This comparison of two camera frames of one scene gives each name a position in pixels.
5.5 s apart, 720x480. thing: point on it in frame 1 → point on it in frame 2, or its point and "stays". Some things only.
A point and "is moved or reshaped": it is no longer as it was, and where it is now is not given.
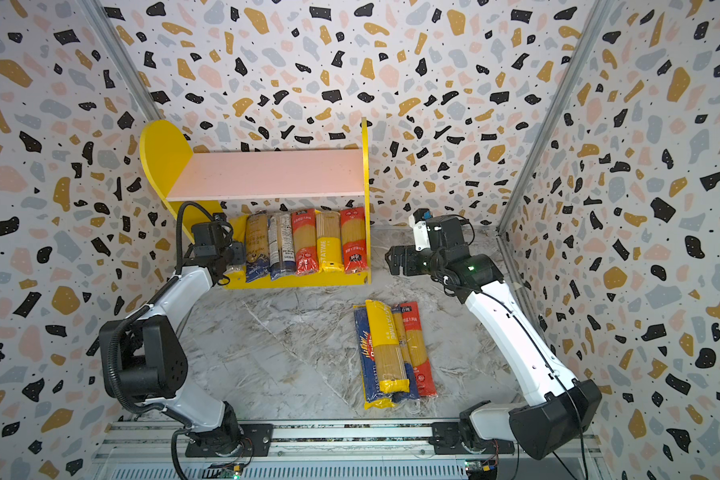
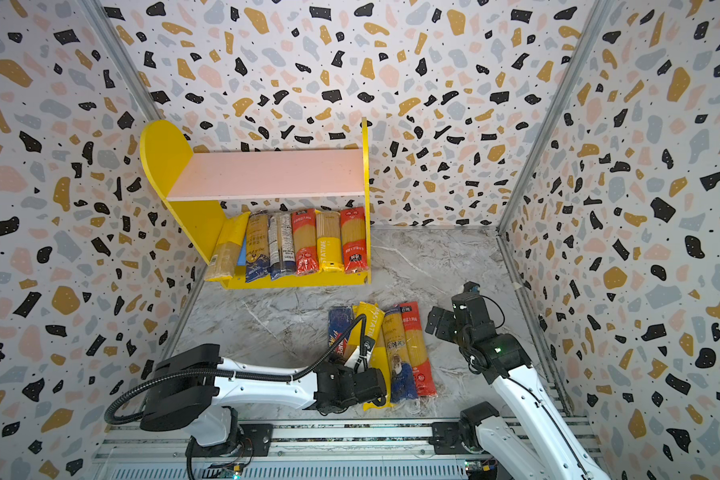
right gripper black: x=408 y=260 → x=447 y=321
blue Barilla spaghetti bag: x=373 y=396 is moved or reshaped
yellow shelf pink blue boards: x=190 y=185 stays
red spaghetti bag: x=354 y=240 stays
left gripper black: x=234 y=252 → x=341 y=368
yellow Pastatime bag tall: x=329 y=249 stays
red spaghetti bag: x=304 y=233 stays
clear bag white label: x=281 y=245 stays
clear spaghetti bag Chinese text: x=257 y=246 stays
